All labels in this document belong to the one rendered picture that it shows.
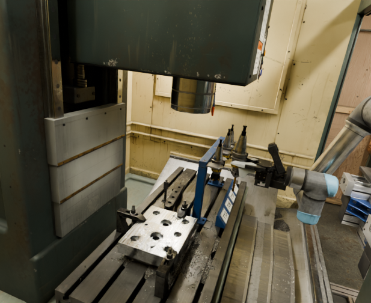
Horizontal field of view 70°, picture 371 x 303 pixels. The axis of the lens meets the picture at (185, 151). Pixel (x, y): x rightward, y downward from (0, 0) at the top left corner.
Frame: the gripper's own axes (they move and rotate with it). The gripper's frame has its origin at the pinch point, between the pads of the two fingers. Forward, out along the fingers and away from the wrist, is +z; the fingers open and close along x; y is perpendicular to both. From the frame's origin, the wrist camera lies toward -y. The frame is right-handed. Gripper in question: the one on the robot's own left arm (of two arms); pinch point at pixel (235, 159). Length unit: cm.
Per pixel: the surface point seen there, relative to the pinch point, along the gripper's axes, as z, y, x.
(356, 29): -46, -60, 100
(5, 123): 71, -7, -35
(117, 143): 63, 13, 18
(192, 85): 18.0, -25.4, -7.7
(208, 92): 13.0, -23.2, -3.8
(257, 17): 0.3, -46.8, -11.9
